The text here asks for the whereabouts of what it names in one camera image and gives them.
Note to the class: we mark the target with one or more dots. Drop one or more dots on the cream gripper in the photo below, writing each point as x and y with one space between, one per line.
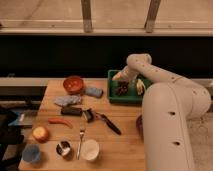
120 76

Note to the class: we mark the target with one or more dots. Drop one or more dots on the dark red grape bunch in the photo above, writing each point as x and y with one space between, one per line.
122 88

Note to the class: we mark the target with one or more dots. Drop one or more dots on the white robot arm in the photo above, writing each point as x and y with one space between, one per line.
166 106

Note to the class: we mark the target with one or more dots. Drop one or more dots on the purple bowl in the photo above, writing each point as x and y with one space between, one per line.
139 125

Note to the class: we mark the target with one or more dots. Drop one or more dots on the red bowl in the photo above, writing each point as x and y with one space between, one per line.
73 84

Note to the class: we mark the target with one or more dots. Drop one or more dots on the yellow banana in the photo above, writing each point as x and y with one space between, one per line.
140 87

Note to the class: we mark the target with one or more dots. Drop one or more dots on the green plastic tray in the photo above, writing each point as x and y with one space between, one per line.
131 96

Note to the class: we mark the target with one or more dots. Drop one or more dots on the blue sponge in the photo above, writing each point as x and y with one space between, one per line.
94 92

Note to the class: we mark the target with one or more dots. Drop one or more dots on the crumpled light blue cloth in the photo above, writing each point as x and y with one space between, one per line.
67 100

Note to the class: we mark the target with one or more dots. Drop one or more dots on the silver fork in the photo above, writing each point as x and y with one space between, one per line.
81 134

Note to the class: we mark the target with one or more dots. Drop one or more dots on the white cup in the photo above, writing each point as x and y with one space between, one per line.
90 150

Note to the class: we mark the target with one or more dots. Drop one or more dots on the small metal cup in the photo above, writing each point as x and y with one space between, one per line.
63 148

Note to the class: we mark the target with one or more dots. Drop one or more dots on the red yellow apple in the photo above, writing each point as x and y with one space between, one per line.
41 134

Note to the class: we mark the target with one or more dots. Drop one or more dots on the blue plastic cup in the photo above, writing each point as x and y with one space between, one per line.
31 153

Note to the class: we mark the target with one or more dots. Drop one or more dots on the black chair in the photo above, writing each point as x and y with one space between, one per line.
9 135

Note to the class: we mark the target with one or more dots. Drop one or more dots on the right metal window post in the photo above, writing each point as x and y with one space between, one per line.
151 15

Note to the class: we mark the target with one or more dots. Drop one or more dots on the metal window post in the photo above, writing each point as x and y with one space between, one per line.
151 15
86 15

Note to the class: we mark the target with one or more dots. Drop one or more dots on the left metal window post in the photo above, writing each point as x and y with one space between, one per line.
86 15

